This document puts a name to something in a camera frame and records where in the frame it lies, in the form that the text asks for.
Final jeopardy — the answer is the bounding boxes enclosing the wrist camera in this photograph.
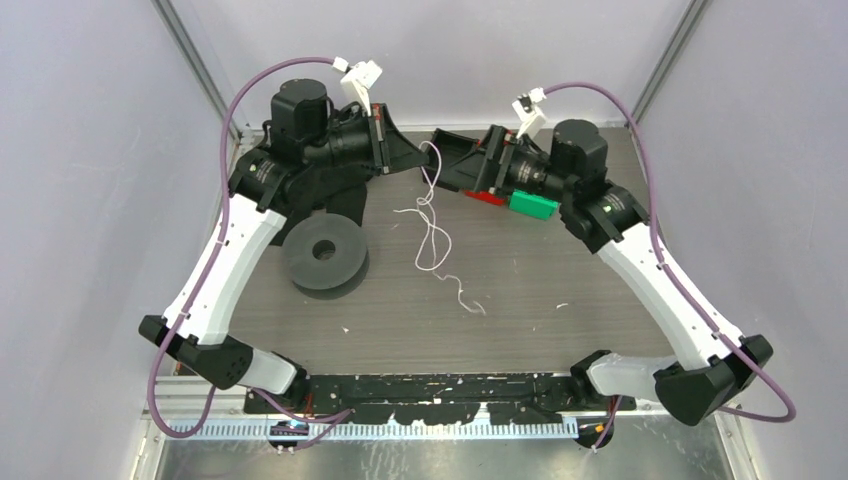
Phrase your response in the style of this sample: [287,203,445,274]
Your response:
[511,87,609,180]
[268,58,386,144]

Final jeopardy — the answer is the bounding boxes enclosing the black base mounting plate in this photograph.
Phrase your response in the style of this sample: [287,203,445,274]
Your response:
[272,373,615,426]

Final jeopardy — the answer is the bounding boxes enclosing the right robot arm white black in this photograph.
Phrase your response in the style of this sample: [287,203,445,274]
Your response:
[429,119,773,426]

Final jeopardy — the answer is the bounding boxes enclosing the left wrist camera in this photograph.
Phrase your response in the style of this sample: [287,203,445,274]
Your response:
[268,58,386,144]

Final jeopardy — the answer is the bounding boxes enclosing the red plastic bin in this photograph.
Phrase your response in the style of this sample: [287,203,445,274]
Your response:
[464,190,507,206]

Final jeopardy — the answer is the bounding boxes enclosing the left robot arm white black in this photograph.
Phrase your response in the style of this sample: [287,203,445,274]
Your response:
[139,103,429,414]

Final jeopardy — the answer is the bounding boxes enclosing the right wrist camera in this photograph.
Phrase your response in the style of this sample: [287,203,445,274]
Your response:
[511,87,609,180]

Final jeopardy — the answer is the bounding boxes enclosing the green plastic bin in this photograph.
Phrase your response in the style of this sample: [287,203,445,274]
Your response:
[509,190,559,220]

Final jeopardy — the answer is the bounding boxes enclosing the black plastic bin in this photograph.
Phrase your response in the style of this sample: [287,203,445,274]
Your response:
[421,129,492,193]

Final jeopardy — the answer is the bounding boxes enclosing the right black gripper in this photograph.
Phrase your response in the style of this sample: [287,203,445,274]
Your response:
[437,123,575,203]

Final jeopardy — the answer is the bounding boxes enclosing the grey plastic cable spool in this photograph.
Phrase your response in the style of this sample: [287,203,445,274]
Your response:
[282,213,370,300]

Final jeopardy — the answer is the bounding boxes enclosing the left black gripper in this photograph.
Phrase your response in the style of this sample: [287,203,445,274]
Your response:
[304,103,429,176]

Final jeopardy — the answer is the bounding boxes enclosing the black cloth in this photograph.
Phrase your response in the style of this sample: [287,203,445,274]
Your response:
[270,181,368,246]

